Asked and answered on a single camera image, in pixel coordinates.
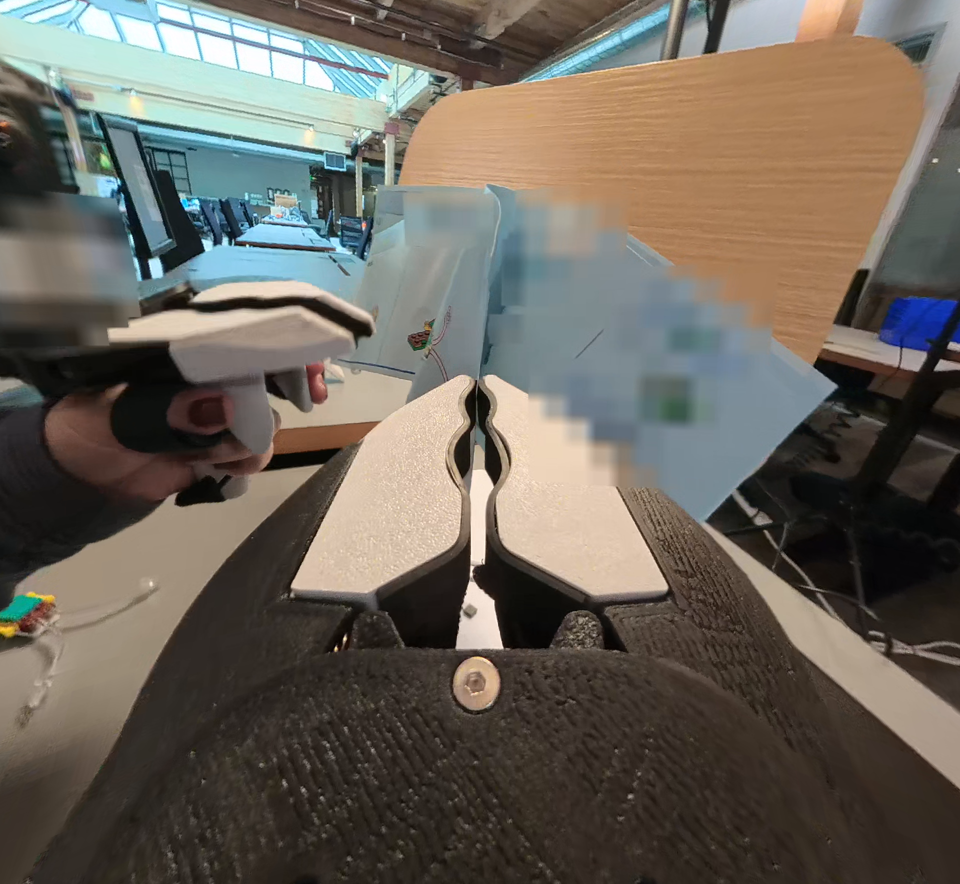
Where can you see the person's left forearm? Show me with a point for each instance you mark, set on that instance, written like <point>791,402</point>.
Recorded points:
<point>37,509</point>

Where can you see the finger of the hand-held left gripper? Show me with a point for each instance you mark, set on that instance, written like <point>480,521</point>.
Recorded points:
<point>285,294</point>
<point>255,344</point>

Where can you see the light blue instruction booklet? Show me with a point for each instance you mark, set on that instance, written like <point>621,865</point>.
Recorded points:
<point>450,299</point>

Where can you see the black office chair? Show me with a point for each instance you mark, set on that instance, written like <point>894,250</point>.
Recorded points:
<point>180,216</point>

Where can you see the skylight windows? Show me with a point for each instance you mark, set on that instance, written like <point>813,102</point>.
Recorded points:
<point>225,44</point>

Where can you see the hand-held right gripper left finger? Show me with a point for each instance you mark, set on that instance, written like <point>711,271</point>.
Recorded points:
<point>390,516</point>

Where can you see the side table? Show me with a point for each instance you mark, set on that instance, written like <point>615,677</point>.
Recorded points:
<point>855,344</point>

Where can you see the blue storage bin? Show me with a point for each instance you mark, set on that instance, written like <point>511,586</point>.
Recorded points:
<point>919,321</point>

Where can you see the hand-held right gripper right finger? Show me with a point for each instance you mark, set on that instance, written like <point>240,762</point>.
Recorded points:
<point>570,531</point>

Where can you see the small toy brick assembly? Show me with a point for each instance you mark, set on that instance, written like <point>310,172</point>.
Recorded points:
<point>26,614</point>

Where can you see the clear plastic bag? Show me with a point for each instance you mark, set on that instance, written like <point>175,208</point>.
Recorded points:
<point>45,666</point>

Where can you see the black computer monitor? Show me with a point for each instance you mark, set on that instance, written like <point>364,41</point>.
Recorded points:
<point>139,194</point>

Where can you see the person's left hand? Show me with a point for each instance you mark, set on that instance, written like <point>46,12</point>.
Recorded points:
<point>135,471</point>

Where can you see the long white table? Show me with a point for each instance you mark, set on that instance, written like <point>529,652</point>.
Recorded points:
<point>285,237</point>

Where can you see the grey desk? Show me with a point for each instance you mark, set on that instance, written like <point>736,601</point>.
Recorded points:
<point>210,516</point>

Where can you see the large wooden desk divider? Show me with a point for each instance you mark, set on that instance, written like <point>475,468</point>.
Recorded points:
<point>712,149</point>

